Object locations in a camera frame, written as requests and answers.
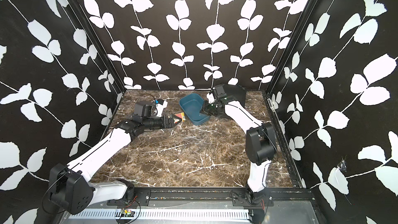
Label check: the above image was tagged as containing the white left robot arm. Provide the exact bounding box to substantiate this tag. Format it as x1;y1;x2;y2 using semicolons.
44;114;182;214

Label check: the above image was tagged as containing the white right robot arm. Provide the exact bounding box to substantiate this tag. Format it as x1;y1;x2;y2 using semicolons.
202;98;277;192

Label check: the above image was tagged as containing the yellow playing card box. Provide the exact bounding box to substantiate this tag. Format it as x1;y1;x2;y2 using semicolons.
175;112;186;122

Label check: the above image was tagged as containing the teal plastic storage box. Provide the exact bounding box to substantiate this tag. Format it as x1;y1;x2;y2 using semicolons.
179;93;210;125

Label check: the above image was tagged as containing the pile of steel nails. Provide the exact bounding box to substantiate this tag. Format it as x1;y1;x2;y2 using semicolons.
182;134;208;145

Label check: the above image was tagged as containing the white perforated strip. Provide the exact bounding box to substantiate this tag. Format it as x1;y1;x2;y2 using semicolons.
69;208;251;222

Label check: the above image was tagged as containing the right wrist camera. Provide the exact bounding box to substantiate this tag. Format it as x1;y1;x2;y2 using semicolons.
206;84;228;104

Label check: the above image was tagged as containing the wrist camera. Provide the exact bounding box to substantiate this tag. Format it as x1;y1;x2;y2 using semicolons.
206;84;228;104
134;99;167;118

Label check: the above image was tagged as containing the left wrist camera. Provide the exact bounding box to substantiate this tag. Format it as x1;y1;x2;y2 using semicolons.
134;99;167;118

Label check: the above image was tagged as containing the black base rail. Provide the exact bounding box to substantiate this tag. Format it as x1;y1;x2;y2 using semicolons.
107;187;315;207

